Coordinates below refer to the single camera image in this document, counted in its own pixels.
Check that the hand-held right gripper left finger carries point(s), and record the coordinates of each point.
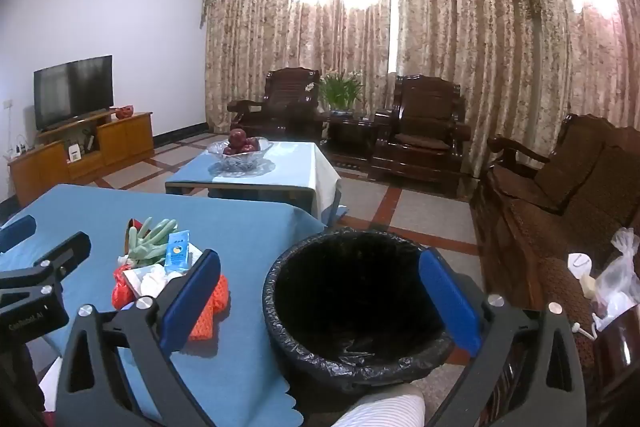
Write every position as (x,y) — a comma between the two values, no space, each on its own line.
(192,297)

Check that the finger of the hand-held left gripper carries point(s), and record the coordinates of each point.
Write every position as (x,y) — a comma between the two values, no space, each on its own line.
(60,257)
(17,233)

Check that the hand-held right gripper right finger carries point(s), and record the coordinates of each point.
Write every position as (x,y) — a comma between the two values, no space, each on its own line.
(450,302)

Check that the green rubber glove pair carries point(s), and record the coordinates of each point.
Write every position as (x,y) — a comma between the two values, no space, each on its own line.
(147,242)

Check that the black lined waste bin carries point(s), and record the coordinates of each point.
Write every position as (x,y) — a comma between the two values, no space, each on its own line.
(350,297)

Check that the orange mesh bag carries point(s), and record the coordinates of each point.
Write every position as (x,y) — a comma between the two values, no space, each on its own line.
(217,294)

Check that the crumpled white tissue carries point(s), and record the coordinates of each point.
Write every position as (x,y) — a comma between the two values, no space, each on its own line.
(152,279)

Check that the small blue white box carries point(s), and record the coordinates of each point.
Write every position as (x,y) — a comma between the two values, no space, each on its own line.
(178,252)

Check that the blue tablecloth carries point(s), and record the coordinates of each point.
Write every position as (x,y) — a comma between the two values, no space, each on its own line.
(75,207)

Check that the white power strip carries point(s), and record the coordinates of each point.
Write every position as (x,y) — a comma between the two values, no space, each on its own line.
(17,152)

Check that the white box device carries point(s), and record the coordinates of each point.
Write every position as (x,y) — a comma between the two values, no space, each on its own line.
(75,154)

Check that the wooden television cabinet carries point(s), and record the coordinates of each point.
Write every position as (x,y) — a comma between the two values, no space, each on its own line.
(125,139)

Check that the dark wooden sofa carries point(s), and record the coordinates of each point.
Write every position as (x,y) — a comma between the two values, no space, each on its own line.
(550,207)

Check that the glass fruit bowl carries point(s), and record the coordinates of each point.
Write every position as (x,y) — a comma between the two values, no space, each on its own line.
(240,159)

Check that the flat screen television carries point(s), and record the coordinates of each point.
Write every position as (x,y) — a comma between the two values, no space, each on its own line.
(72,92)

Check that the small red bowl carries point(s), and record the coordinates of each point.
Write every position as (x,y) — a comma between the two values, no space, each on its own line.
(123,112)

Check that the pile of red apples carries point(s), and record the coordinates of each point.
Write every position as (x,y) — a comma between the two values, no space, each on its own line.
(239,141)

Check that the pale blue table cloth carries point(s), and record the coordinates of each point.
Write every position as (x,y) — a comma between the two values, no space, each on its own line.
(295,167)

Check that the clear plastic bag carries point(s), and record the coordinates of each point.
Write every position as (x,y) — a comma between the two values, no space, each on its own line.
(620,277)

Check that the dark wooden armchair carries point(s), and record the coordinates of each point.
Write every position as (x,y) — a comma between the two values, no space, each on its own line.
(425,127)
(290,102)

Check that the dark wooden side table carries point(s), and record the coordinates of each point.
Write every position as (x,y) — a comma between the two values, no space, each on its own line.
(350,137)

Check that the green potted plant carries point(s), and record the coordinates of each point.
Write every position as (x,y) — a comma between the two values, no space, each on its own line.
(340,89)

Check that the floral beige curtain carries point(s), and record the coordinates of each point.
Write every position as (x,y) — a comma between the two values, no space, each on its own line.
(450,7)

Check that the wall socket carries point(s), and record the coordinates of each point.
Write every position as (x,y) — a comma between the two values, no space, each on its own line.
(7,104)

